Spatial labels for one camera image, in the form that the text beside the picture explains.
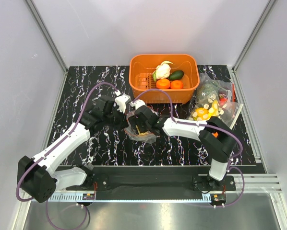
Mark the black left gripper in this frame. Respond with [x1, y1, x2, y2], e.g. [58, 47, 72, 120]
[103, 106, 129, 131]

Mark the clear orange-zip bag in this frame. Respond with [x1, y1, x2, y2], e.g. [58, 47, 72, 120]
[124, 111, 158, 144]

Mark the orange fake orange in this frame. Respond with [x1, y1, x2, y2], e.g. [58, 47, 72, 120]
[156, 79, 171, 89]
[170, 80, 183, 90]

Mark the fake cauliflower with leaves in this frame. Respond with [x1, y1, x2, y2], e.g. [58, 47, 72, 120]
[153, 61, 173, 81]

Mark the dark green fake avocado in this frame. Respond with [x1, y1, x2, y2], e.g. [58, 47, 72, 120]
[168, 70, 184, 81]

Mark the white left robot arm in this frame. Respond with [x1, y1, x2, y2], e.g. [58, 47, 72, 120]
[16, 94, 131, 203]

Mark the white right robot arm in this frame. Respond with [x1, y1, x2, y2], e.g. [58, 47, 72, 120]
[128, 105, 240, 190]

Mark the orange plastic basket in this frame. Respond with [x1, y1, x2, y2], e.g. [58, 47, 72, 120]
[129, 54, 200, 104]

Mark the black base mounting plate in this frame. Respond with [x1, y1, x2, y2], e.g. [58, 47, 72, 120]
[56, 166, 236, 203]

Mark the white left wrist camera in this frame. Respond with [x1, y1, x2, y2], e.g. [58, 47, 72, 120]
[114, 90, 131, 113]

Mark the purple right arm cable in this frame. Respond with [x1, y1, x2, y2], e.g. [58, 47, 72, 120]
[133, 89, 245, 192]

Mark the white slotted cable duct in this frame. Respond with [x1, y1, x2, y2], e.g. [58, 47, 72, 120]
[48, 193, 96, 203]

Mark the aluminium left corner post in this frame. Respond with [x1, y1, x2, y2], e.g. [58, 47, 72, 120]
[24, 0, 69, 74]

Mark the aluminium corner post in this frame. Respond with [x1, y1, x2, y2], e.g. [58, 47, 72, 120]
[232, 0, 277, 72]
[24, 0, 69, 74]

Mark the aluminium right corner post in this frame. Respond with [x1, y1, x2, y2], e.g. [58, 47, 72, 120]
[232, 0, 277, 72]

